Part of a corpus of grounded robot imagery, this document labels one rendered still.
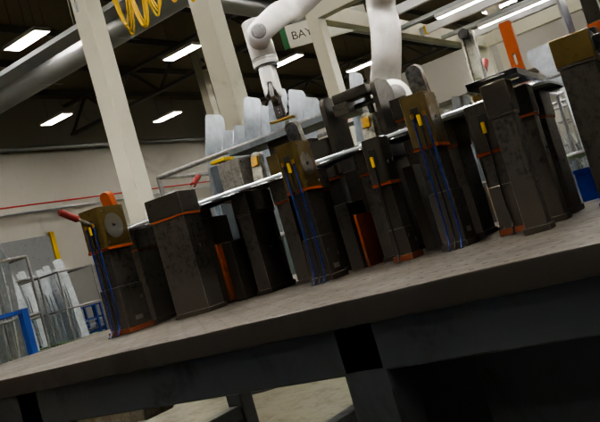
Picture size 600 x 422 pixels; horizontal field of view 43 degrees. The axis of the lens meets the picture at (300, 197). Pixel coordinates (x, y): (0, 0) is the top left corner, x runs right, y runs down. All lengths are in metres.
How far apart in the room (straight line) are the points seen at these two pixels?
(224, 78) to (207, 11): 0.91
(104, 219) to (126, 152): 3.77
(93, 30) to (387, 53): 3.97
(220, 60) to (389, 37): 7.65
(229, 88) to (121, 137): 4.17
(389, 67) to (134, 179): 3.66
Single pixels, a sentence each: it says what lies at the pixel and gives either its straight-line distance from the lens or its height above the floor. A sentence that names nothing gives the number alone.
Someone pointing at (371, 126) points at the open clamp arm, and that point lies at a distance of 2.12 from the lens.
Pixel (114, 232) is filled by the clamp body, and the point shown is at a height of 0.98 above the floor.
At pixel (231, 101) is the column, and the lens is 9.97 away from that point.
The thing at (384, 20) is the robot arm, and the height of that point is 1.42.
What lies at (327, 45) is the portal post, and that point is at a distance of 8.92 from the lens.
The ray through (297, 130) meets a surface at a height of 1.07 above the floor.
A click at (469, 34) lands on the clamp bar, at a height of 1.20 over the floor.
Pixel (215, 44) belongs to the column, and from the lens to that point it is 10.16.
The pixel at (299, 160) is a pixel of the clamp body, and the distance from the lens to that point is 1.83.
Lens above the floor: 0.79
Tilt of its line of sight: 4 degrees up
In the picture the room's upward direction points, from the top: 16 degrees counter-clockwise
